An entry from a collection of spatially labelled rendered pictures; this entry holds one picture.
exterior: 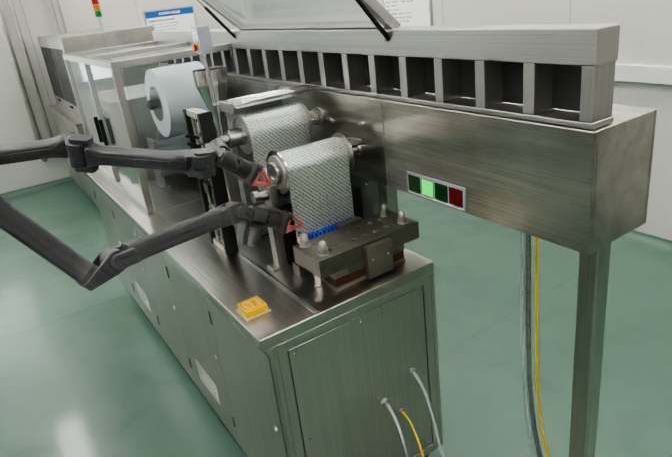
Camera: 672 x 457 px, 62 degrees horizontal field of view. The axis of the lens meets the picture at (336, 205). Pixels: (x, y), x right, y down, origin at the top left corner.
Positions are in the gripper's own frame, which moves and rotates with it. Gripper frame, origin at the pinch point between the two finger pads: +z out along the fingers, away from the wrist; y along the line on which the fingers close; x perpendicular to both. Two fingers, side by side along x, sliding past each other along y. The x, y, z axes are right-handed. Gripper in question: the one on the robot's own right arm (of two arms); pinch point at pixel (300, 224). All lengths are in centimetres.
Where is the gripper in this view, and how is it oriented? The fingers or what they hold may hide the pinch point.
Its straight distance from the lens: 185.9
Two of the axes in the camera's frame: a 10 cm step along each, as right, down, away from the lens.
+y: 5.6, 2.4, -7.9
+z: 7.7, 1.9, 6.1
